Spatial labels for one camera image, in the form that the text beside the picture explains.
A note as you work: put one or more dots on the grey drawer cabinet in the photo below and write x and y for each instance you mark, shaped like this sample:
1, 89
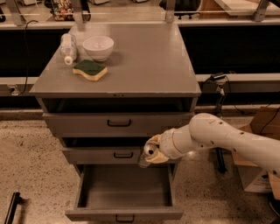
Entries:
149, 71

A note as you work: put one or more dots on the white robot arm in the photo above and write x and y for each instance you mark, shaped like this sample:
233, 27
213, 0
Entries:
206, 131

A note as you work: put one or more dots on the white bowl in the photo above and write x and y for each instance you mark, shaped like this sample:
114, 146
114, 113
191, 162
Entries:
98, 48

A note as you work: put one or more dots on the black bar on floor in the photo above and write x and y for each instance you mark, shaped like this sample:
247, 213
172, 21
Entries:
14, 202

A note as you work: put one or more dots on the black stand with cables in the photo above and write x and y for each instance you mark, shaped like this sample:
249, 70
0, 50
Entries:
220, 79

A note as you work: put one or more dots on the middle grey drawer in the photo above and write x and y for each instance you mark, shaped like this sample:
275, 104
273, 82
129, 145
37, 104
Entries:
102, 155

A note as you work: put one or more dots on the bottom grey drawer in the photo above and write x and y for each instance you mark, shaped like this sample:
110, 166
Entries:
125, 193

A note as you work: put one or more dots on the grey drawer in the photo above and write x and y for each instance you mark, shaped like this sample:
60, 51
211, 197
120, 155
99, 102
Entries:
113, 124
102, 155
125, 193

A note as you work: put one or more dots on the top grey drawer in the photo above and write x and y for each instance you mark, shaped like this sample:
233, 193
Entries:
113, 124

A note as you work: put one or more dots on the redbull can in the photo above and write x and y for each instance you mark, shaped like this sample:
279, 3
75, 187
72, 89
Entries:
148, 152

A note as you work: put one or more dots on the clear plastic bottle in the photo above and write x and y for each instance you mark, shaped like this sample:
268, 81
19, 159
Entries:
68, 49

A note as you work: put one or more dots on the cardboard box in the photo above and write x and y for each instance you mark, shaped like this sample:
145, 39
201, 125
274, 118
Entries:
259, 168

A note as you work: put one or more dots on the black shoe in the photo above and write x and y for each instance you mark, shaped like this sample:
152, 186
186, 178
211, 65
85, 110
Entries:
274, 204

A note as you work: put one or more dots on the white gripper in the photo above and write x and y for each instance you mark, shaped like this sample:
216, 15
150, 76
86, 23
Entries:
168, 145

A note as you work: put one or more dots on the green yellow sponge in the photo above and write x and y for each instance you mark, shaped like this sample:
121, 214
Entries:
90, 70

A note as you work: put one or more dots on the colourful snack rack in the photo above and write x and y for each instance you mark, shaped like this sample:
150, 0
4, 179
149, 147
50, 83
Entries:
62, 10

